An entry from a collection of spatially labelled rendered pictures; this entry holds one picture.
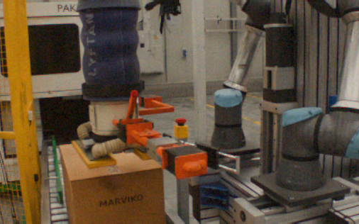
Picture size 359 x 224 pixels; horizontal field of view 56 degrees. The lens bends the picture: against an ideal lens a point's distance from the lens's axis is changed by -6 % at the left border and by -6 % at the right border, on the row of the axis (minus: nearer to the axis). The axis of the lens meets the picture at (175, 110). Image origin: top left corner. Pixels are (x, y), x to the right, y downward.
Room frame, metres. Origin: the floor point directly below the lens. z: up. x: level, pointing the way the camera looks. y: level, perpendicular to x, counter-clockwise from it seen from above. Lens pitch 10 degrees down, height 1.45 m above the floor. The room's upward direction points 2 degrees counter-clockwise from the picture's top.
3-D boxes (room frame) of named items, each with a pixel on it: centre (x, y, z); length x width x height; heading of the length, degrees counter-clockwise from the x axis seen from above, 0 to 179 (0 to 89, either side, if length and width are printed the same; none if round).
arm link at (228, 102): (1.50, -0.22, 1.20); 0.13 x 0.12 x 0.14; 168
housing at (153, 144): (0.90, 0.04, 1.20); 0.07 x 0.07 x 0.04; 25
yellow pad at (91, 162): (1.28, 0.32, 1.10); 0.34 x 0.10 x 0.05; 25
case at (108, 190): (1.69, 0.36, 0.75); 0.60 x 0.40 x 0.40; 22
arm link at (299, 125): (1.02, -0.38, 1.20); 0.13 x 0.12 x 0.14; 48
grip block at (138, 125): (1.09, 0.13, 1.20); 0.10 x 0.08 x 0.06; 115
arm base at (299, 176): (1.02, -0.37, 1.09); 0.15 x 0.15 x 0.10
